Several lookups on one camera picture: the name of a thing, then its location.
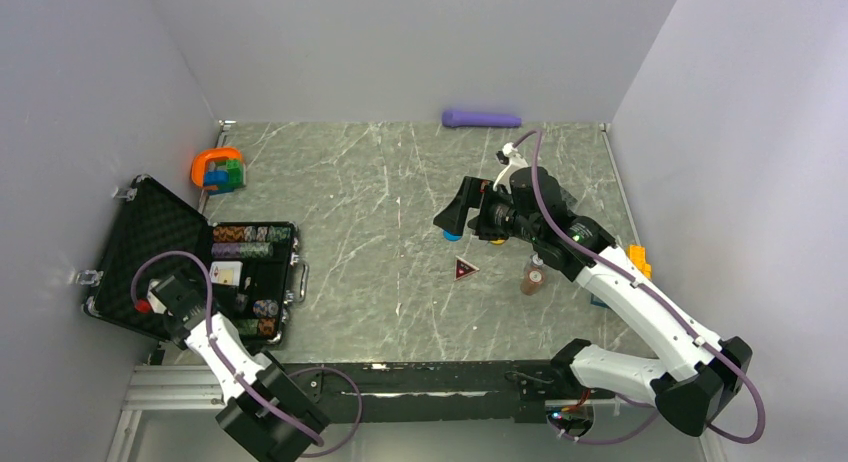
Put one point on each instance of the yellow toy block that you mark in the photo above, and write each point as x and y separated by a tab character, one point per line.
638	256

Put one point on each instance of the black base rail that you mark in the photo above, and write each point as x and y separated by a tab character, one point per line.
522	391

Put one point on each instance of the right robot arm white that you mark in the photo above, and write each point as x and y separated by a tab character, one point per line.
694	373

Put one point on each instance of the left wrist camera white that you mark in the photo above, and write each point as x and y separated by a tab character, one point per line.
150	303

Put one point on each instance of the purple cylinder tube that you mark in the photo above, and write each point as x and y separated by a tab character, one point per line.
454	118

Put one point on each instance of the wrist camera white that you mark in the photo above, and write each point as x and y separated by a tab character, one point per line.
150	303
512	160

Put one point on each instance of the black poker chip case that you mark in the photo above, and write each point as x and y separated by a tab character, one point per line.
156	234

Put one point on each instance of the blue green chip stack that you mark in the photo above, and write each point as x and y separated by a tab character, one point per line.
278	234

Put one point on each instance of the playing card deck ace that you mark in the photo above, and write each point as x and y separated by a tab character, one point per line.
226	273

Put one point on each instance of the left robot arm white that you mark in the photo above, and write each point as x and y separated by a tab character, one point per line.
265	411

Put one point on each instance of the blue round dealer button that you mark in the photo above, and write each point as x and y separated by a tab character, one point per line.
451	237

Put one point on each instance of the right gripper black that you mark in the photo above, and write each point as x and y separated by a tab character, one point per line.
454	218

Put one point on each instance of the purple black chip stack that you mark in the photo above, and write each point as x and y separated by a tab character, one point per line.
226	250

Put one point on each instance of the orange black chip stack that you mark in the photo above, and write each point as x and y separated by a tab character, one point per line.
229	234

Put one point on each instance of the blue yellow toy tile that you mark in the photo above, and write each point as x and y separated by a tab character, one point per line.
597	302

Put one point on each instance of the red triangle all-in marker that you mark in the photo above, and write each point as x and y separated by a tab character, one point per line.
463	269

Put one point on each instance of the brown red chip stack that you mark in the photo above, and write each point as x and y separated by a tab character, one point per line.
533	278

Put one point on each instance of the yellow green chip stack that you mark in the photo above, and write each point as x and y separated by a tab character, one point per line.
255	250

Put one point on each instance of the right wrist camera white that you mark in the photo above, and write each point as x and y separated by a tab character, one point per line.
512	160

